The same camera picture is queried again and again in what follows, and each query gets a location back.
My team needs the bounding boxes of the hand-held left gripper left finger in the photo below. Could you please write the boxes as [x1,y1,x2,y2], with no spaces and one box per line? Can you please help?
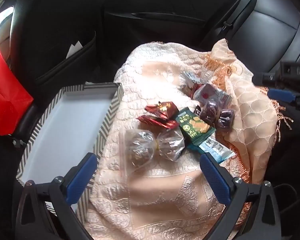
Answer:
[16,152,98,240]

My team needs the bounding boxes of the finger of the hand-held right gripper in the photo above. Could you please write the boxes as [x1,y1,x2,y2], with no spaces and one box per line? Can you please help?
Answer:
[267,88,300,108]
[252,71,281,85]

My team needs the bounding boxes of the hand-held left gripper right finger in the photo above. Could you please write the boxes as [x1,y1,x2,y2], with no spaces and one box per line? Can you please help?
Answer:
[200,152,282,240]

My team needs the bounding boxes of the blue white snack packet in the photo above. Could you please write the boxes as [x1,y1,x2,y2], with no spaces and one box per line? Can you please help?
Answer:
[186,137,237,166]

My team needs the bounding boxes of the green cracker packet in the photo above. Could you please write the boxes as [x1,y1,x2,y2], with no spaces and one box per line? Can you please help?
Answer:
[177,107,216,146]

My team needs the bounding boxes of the striped white cardboard box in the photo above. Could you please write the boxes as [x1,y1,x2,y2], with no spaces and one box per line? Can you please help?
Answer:
[15,82,125,217]

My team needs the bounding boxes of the white purple snack packet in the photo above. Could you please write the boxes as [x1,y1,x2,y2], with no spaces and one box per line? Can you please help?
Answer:
[193,83,232,105]

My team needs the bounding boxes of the clear red dates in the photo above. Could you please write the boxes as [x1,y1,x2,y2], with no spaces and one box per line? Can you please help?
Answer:
[199,99,235,131]

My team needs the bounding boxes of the clear bag of walnuts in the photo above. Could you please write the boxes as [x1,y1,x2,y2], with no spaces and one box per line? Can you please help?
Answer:
[119,129,186,178]

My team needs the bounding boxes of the red star candy packet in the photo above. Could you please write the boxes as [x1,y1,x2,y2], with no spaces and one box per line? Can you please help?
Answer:
[144,101,180,120]
[137,114,178,131]

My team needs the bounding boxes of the black leather rear backrest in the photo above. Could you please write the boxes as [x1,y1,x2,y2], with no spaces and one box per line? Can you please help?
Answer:
[197,0,300,80]

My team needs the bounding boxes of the black seat belt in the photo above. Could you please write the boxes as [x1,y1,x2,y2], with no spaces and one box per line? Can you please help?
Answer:
[214,0,257,44]

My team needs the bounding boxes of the peach fringed cloth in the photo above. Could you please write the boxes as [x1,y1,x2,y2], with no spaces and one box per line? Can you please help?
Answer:
[76,39,294,240]

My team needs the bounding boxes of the red fabric bag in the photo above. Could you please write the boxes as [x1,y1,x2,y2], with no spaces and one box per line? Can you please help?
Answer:
[0,36,34,137]

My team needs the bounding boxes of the black car door panel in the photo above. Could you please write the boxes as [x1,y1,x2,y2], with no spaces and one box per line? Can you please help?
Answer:
[105,0,244,49]

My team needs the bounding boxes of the white paper in seat pocket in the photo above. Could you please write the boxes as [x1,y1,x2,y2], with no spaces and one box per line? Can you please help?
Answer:
[66,41,85,58]

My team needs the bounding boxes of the black leather car seat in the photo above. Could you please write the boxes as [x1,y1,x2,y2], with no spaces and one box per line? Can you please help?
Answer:
[11,0,123,87]

